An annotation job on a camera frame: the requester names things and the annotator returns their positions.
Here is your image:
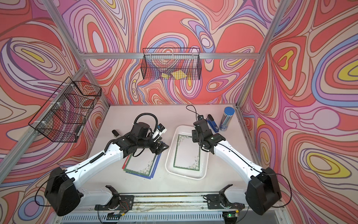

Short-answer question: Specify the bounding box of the left black wire basket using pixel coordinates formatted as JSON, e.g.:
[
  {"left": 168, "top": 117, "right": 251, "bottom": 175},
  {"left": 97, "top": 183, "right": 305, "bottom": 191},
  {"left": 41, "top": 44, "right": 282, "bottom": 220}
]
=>
[{"left": 28, "top": 77, "right": 102, "bottom": 143}]

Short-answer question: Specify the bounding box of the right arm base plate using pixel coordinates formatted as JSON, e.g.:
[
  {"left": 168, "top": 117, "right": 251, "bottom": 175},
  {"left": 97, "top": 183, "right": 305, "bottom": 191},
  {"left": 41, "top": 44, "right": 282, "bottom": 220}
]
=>
[{"left": 203, "top": 194, "right": 245, "bottom": 211}]

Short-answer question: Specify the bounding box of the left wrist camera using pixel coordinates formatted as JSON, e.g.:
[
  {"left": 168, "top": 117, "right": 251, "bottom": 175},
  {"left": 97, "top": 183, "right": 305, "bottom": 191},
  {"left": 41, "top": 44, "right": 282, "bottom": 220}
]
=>
[{"left": 152, "top": 123, "right": 167, "bottom": 141}]

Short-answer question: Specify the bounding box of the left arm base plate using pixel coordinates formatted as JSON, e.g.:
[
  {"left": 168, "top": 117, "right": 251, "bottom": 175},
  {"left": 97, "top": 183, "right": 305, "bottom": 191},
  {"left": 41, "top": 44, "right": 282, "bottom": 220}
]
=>
[{"left": 95, "top": 195, "right": 135, "bottom": 212}]

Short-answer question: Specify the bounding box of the white plastic storage tray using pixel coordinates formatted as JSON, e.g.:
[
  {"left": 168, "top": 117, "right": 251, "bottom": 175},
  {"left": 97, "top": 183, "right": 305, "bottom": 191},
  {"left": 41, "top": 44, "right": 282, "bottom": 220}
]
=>
[{"left": 165, "top": 125, "right": 209, "bottom": 181}]

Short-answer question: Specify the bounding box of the black wire basket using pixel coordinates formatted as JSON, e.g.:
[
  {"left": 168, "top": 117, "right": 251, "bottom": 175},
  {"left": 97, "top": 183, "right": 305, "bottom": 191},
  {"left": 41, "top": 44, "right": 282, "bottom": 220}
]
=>
[
  {"left": 28, "top": 77, "right": 102, "bottom": 143},
  {"left": 140, "top": 47, "right": 202, "bottom": 80}
]

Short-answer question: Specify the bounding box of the black white marker pen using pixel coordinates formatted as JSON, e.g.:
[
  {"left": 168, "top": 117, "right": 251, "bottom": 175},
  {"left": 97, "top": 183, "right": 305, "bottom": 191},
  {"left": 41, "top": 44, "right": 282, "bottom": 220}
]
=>
[{"left": 112, "top": 130, "right": 119, "bottom": 137}]

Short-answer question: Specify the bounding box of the blue lidded pen tube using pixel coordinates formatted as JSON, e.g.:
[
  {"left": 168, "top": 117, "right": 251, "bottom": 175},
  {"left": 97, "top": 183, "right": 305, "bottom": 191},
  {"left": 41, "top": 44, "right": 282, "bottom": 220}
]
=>
[{"left": 219, "top": 106, "right": 235, "bottom": 131}]

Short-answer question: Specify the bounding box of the back black wire basket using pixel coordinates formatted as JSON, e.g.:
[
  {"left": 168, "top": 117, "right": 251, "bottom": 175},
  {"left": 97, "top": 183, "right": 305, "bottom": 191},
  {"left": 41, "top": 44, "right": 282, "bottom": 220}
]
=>
[{"left": 140, "top": 47, "right": 202, "bottom": 80}]

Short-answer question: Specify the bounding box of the green bordered sheet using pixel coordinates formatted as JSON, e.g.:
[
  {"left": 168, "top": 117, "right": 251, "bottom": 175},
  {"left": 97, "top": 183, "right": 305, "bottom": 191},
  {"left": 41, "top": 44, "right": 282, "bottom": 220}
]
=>
[
  {"left": 173, "top": 134, "right": 200, "bottom": 171},
  {"left": 126, "top": 150, "right": 157, "bottom": 175}
]

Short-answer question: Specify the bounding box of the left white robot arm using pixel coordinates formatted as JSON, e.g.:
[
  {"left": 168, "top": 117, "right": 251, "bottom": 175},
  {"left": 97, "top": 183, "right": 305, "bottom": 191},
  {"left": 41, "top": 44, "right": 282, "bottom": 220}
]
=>
[{"left": 44, "top": 122, "right": 169, "bottom": 217}]

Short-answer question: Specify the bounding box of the blue stapler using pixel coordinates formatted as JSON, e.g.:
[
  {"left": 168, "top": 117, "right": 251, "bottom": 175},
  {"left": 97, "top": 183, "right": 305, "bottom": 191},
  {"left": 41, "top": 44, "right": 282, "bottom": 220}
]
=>
[{"left": 206, "top": 114, "right": 219, "bottom": 133}]

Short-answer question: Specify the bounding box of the yellow sticky note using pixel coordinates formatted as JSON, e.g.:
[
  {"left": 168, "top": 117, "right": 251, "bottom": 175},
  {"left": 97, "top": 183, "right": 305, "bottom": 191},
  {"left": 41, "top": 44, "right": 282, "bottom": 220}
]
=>
[{"left": 171, "top": 70, "right": 187, "bottom": 80}]

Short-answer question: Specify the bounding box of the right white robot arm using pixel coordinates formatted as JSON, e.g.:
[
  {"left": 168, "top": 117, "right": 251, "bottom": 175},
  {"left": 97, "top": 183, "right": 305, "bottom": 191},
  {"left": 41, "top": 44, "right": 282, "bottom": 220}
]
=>
[{"left": 192, "top": 119, "right": 282, "bottom": 215}]

